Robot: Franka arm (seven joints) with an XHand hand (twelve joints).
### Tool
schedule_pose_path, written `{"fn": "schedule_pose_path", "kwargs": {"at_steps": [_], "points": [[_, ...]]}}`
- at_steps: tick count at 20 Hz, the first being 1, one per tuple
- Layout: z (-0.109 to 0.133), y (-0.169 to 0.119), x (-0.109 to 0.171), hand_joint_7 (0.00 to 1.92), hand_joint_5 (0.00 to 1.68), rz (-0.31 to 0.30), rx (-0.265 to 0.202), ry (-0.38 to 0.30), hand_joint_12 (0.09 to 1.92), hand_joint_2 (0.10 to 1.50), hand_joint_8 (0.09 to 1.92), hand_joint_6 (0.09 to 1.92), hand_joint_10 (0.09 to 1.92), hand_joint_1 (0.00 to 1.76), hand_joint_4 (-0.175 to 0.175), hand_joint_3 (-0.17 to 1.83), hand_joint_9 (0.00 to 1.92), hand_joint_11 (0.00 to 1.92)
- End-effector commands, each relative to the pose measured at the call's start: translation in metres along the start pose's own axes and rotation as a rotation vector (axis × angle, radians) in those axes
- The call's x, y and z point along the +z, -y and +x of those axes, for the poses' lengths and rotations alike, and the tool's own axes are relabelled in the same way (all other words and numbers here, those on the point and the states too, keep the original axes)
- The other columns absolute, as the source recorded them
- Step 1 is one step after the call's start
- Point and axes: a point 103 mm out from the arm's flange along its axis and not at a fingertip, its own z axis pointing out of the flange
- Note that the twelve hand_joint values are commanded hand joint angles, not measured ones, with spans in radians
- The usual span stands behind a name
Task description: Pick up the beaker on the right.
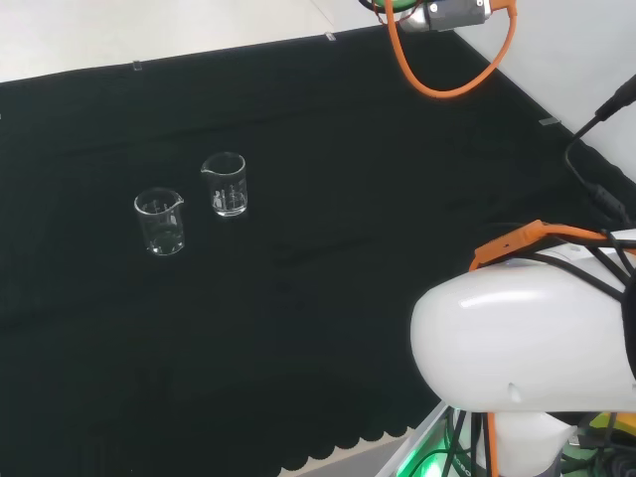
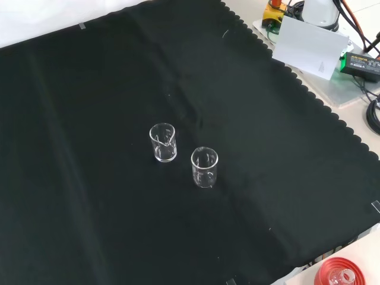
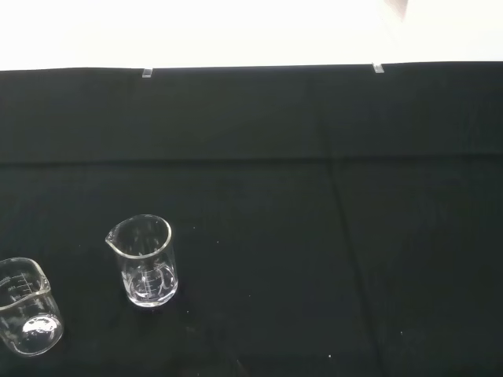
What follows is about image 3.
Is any black bench cloth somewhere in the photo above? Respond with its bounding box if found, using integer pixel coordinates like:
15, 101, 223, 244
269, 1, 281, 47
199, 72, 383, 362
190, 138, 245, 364
0, 61, 503, 377

